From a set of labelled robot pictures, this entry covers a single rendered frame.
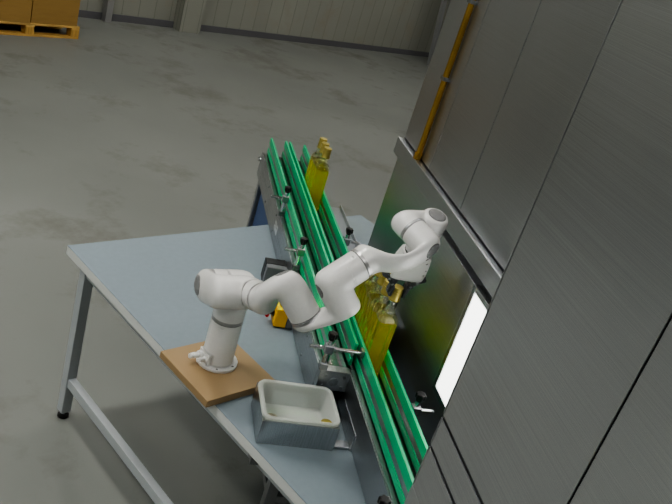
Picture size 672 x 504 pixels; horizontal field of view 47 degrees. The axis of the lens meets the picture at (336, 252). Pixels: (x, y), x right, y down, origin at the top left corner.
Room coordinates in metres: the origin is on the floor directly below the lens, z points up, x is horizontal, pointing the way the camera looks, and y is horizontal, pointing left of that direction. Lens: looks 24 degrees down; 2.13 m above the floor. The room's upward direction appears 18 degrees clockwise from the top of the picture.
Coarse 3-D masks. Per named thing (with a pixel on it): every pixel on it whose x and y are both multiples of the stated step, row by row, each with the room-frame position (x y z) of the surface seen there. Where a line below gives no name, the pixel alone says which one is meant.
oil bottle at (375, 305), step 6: (372, 300) 2.07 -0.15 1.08; (378, 300) 2.05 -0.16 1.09; (372, 306) 2.05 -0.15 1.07; (378, 306) 2.03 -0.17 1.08; (384, 306) 2.04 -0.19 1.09; (372, 312) 2.03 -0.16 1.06; (366, 318) 2.06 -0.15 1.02; (372, 318) 2.02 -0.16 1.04; (366, 324) 2.04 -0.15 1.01; (366, 330) 2.03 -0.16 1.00; (366, 336) 2.02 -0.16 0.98
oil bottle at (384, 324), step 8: (384, 312) 1.99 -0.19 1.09; (376, 320) 1.99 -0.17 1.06; (384, 320) 1.97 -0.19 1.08; (392, 320) 1.98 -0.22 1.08; (376, 328) 1.98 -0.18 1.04; (384, 328) 1.97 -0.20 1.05; (392, 328) 1.98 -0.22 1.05; (368, 336) 2.01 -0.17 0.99; (376, 336) 1.97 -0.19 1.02; (384, 336) 1.98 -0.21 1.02; (392, 336) 1.99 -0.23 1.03; (368, 344) 1.99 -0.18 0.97; (376, 344) 1.97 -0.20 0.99; (384, 344) 1.98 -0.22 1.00; (368, 352) 1.97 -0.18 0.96; (376, 352) 1.97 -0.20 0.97; (384, 352) 1.98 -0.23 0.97; (376, 360) 1.98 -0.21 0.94; (376, 368) 1.98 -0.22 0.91
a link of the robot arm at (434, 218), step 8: (432, 208) 1.95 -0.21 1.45; (400, 216) 1.88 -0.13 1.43; (408, 216) 1.88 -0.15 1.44; (416, 216) 1.89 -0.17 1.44; (424, 216) 1.92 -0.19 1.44; (432, 216) 1.92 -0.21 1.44; (440, 216) 1.93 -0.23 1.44; (392, 224) 1.88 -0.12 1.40; (400, 224) 1.87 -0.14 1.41; (408, 224) 1.86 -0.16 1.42; (432, 224) 1.90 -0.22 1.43; (440, 224) 1.91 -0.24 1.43; (400, 232) 1.86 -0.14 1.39; (440, 232) 1.91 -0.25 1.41
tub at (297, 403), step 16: (272, 384) 1.85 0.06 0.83; (288, 384) 1.86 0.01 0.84; (304, 384) 1.89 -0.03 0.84; (272, 400) 1.85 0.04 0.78; (288, 400) 1.86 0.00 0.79; (304, 400) 1.88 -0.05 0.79; (320, 400) 1.89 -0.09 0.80; (272, 416) 1.70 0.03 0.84; (288, 416) 1.81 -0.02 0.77; (304, 416) 1.84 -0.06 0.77; (320, 416) 1.86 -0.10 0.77; (336, 416) 1.79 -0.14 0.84
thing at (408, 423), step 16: (304, 160) 3.59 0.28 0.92; (320, 208) 3.09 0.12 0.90; (336, 224) 2.82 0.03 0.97; (336, 240) 2.76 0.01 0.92; (336, 256) 2.69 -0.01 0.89; (384, 368) 1.98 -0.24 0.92; (384, 384) 1.94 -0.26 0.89; (400, 384) 1.85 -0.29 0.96; (400, 400) 1.81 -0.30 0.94; (400, 416) 1.78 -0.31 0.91; (416, 432) 1.67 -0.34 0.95; (416, 448) 1.65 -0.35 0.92; (416, 464) 1.61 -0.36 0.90
